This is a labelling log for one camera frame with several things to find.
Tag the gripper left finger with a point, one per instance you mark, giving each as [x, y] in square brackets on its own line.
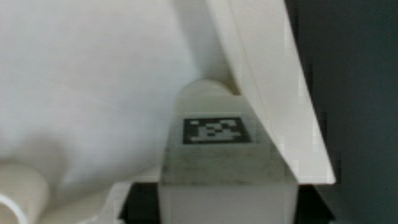
[141, 212]

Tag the white table leg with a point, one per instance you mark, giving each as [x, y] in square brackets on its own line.
[226, 182]

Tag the white square table top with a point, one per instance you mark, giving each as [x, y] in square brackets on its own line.
[100, 56]

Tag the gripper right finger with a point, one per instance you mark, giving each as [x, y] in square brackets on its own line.
[314, 212]

